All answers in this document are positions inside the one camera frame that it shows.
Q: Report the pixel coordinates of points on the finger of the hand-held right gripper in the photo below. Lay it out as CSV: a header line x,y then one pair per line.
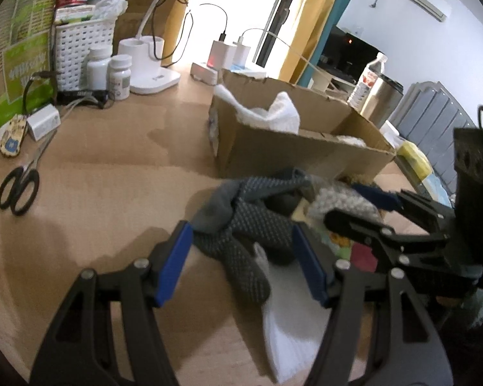
x,y
376,198
346,221

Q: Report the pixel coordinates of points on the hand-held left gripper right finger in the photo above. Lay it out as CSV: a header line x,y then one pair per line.
x,y
310,265

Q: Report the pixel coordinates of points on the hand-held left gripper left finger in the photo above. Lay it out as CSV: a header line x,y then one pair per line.
x,y
173,261

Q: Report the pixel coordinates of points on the clear bubble wrap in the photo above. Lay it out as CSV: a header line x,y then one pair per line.
x,y
338,199

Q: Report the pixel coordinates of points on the white waffle cloth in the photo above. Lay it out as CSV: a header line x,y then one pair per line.
x,y
281,112
289,329

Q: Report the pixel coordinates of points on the grey dotted sock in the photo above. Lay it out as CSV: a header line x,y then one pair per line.
x,y
245,225

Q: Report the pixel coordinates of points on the cardboard box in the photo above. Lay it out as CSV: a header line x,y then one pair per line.
x,y
273,152

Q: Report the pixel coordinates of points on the colourful printed card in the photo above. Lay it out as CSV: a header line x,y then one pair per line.
x,y
340,245

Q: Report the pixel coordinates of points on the light blue blanket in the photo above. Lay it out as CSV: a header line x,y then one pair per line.
x,y
434,187

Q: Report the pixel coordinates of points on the white dish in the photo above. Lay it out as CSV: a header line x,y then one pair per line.
x,y
389,132

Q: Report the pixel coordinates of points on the steel tumbler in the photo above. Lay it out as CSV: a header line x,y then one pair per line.
x,y
380,100

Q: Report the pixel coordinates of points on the grey bed headboard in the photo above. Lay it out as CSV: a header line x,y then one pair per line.
x,y
430,116

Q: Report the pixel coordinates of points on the clear water bottle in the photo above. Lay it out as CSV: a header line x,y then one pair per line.
x,y
366,82

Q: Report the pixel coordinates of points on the white monitor stand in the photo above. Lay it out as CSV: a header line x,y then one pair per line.
x,y
326,80

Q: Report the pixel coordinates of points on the black monitor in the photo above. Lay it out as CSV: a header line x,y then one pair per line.
x,y
346,48

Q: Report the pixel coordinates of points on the black scissors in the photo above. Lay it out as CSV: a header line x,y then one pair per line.
x,y
39,153

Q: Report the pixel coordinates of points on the white desk lamp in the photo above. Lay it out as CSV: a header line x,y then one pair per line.
x,y
153,80

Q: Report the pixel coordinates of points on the flat black device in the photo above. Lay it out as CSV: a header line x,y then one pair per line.
x,y
84,97

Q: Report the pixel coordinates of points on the small white adapter box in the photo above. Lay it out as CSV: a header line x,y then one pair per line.
x,y
44,122

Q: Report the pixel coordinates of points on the white pill bottle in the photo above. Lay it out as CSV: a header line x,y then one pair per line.
x,y
98,70
120,78

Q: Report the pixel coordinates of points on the white power strip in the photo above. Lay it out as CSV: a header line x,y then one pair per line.
x,y
203,73

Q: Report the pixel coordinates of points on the small white charger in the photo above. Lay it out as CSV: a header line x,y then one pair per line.
x,y
241,54

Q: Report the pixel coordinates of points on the cartoon printed coaster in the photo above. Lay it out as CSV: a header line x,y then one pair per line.
x,y
12,138

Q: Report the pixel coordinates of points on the white charger with red light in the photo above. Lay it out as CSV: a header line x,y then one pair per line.
x,y
221,54

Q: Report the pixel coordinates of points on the white plastic basket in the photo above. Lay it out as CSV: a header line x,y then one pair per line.
x,y
74,48

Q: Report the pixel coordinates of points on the brown storage carton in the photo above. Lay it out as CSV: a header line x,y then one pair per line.
x,y
133,24

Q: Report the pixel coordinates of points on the white plastic bag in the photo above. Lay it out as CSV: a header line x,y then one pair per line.
x,y
112,8

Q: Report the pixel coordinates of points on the green white carton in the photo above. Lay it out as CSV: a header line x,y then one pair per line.
x,y
74,14

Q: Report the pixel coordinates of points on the black sliding door frame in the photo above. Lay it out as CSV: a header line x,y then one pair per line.
x,y
279,12

